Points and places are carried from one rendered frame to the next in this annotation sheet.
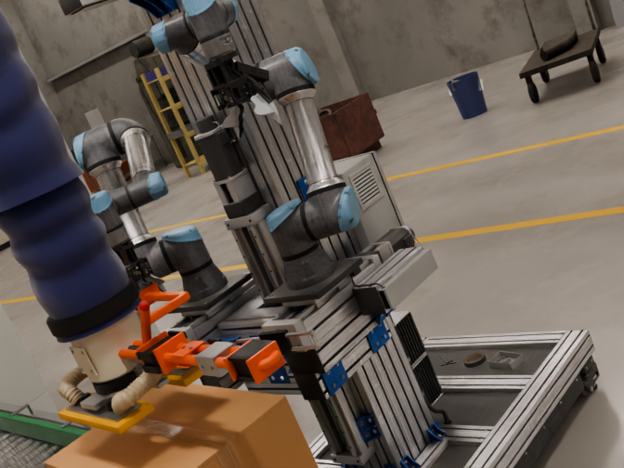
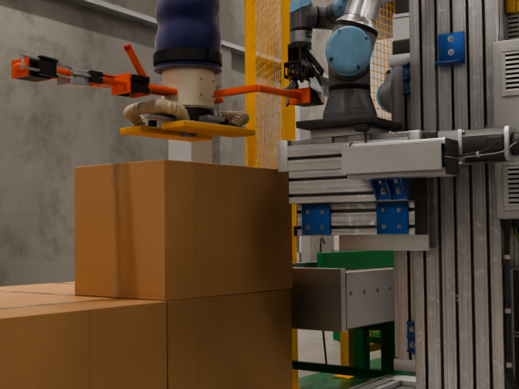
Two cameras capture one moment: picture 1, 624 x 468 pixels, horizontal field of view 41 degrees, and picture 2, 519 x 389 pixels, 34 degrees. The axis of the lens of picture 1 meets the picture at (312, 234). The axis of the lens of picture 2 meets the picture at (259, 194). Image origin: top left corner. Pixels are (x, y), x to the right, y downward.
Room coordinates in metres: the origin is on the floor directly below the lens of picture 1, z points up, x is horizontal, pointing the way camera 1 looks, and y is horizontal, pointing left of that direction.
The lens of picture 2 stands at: (1.56, -2.15, 0.74)
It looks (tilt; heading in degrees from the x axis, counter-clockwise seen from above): 3 degrees up; 77
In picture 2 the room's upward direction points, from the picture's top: 1 degrees counter-clockwise
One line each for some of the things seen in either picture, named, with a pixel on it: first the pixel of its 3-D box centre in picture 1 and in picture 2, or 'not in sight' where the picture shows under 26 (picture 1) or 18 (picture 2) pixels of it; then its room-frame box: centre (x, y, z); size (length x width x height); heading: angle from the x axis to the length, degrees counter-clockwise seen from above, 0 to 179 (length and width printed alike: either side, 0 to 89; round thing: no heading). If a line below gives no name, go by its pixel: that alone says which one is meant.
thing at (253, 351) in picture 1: (253, 361); (32, 69); (1.49, 0.19, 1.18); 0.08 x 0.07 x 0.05; 37
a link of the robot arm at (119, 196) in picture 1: (112, 204); (330, 17); (2.45, 0.50, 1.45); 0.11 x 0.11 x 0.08; 2
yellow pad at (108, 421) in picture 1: (101, 406); (167, 130); (1.91, 0.63, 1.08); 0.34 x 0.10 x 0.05; 37
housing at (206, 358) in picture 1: (218, 358); (73, 78); (1.60, 0.27, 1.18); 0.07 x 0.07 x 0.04; 37
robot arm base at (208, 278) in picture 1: (201, 278); not in sight; (2.70, 0.40, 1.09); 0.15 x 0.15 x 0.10
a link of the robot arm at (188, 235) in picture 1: (184, 247); not in sight; (2.70, 0.40, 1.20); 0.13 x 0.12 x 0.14; 92
